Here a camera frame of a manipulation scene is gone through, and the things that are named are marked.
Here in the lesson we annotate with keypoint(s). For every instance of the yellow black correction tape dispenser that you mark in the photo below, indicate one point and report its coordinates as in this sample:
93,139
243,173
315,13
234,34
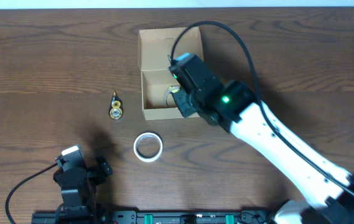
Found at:
116,107

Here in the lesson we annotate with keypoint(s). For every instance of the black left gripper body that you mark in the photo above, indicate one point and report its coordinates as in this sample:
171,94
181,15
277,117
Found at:
96,178

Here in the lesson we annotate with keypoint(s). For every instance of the black aluminium mounting rail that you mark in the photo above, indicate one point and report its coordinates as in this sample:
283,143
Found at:
132,217

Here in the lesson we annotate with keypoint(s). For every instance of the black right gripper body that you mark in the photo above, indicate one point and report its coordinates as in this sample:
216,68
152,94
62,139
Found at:
196,101

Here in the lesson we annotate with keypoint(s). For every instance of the clear tape roll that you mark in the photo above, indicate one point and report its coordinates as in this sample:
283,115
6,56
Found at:
167,93

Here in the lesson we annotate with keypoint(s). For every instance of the white tape roll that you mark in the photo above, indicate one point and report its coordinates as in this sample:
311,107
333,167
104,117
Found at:
148,147

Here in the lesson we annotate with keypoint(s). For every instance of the cardboard box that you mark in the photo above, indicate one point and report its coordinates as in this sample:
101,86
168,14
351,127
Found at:
154,47

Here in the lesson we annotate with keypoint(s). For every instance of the yellow highlighter marker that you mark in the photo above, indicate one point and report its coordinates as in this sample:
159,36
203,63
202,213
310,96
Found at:
174,89

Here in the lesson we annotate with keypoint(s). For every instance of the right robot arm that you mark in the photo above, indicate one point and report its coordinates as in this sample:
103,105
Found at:
328,189

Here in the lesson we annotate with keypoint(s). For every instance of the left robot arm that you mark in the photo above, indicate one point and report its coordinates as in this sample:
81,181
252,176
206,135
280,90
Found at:
79,202

